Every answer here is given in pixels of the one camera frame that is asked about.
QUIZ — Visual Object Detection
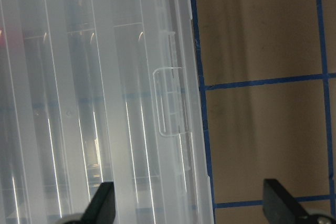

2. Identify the clear plastic box lid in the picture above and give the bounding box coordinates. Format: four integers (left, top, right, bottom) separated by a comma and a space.
1, 0, 214, 223

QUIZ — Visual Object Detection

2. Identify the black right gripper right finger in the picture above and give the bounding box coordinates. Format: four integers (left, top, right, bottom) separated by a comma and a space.
263, 179, 310, 224

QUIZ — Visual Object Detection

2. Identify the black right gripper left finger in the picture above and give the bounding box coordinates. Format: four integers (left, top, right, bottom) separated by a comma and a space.
81, 182, 116, 224

